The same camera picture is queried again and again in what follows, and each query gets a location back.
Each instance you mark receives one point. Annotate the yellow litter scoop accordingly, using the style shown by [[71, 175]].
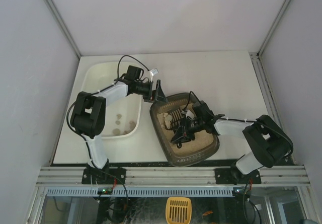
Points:
[[178, 210]]

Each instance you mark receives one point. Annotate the black litter scoop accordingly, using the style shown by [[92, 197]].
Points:
[[176, 122]]

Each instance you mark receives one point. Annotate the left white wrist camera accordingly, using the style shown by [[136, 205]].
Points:
[[152, 73]]

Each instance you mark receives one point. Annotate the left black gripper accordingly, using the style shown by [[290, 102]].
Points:
[[152, 91]]

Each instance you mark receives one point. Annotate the grey slotted cable duct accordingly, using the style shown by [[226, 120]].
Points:
[[140, 192]]

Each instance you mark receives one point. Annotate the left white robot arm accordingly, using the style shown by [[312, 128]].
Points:
[[86, 116]]

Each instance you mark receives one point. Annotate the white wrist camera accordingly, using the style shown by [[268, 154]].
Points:
[[188, 114], [152, 73]]

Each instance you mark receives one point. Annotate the litter clump in scoop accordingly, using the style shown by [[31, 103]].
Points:
[[167, 120]]

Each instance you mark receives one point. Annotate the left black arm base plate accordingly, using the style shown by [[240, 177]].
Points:
[[110, 176]]

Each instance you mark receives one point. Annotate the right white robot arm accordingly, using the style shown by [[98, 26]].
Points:
[[267, 141]]

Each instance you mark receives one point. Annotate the aluminium front rail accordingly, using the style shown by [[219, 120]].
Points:
[[172, 176]]

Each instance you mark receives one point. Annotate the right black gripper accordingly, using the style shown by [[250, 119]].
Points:
[[187, 128]]

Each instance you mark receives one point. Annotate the dark brown litter box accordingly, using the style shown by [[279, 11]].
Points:
[[204, 146]]

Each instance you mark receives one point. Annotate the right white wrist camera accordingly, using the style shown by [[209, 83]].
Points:
[[188, 114]]

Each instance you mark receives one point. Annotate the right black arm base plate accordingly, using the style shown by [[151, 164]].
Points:
[[234, 176]]

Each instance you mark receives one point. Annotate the white plastic tray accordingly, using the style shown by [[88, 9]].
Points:
[[102, 75]]

